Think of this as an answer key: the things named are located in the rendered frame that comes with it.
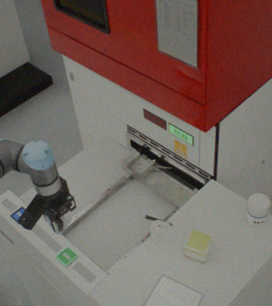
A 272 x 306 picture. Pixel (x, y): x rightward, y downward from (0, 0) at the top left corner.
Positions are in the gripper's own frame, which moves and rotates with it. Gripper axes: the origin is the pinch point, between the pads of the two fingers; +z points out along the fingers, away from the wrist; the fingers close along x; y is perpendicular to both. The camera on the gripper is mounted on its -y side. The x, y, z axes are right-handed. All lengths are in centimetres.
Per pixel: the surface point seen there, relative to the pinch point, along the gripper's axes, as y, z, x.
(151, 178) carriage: 49, 23, 7
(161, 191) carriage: 47, 23, 0
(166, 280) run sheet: 15.7, 13.9, -30.7
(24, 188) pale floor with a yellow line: 43, 111, 121
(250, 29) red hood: 74, -40, -15
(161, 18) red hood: 53, -48, 2
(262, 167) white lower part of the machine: 95, 39, -15
